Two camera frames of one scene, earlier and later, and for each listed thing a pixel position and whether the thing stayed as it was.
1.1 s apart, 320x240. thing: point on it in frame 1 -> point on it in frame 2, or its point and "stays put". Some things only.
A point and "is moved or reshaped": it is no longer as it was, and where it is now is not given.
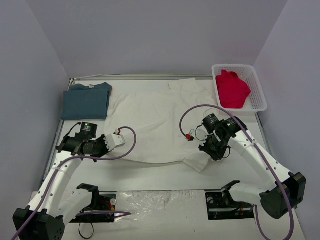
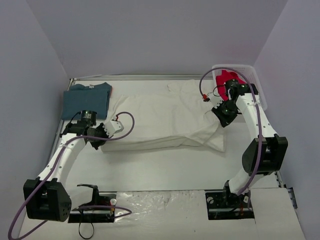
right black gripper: x=210 y=146 -> x=222 y=117
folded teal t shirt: x=86 y=102 stays put
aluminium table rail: x=144 y=75 stays put
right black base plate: x=221 y=205 stays put
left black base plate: x=99 y=202 stays put
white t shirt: x=167 y=122 is moved or reshaped
